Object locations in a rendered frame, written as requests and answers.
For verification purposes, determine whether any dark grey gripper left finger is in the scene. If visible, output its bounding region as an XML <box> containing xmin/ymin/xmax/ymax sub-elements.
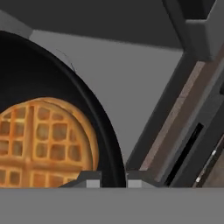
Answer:
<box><xmin>59</xmin><ymin>171</ymin><xmax>102</xmax><ymax>189</ymax></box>

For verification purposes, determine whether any dark grey cabinet front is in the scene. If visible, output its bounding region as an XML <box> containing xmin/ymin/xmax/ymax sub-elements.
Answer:
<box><xmin>158</xmin><ymin>62</ymin><xmax>224</xmax><ymax>189</ymax></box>

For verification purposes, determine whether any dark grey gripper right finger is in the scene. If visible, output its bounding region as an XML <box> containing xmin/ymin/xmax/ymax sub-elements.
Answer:
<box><xmin>125</xmin><ymin>170</ymin><xmax>165</xmax><ymax>189</ymax></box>

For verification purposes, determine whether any black bowl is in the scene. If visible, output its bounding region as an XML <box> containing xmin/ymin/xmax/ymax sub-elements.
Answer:
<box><xmin>0</xmin><ymin>30</ymin><xmax>127</xmax><ymax>189</ymax></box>

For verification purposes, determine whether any golden brown round waffle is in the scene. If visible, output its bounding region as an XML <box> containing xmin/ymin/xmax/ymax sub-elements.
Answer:
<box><xmin>0</xmin><ymin>96</ymin><xmax>100</xmax><ymax>189</ymax></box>

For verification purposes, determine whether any dark grey microwave door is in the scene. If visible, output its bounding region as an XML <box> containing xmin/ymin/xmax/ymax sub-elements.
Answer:
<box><xmin>162</xmin><ymin>0</ymin><xmax>224</xmax><ymax>63</ymax></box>

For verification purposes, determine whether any dark grey microwave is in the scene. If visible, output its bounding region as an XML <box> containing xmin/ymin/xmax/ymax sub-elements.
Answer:
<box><xmin>0</xmin><ymin>0</ymin><xmax>184</xmax><ymax>50</ymax></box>

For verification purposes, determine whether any silver bar handle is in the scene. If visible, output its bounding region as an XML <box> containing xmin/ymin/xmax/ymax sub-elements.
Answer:
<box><xmin>194</xmin><ymin>148</ymin><xmax>218</xmax><ymax>184</ymax></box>

